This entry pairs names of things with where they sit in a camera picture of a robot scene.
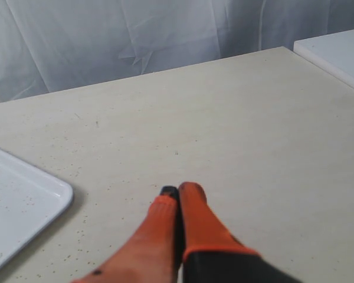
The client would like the grey wrinkled backdrop curtain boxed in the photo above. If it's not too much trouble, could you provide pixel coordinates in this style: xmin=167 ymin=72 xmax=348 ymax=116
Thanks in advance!
xmin=0 ymin=0 xmax=354 ymax=103

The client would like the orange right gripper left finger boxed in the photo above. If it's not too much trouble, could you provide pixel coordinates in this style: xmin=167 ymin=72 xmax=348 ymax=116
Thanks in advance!
xmin=75 ymin=186 xmax=183 ymax=282

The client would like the white side table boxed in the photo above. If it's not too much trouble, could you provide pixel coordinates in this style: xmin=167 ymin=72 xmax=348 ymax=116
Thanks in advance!
xmin=293 ymin=29 xmax=354 ymax=88

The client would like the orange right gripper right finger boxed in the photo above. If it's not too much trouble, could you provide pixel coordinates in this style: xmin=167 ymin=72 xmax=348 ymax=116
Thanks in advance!
xmin=178 ymin=182 xmax=298 ymax=282

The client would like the white rectangular plastic tray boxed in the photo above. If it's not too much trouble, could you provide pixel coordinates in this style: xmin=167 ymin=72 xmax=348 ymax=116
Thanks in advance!
xmin=0 ymin=150 xmax=73 ymax=269

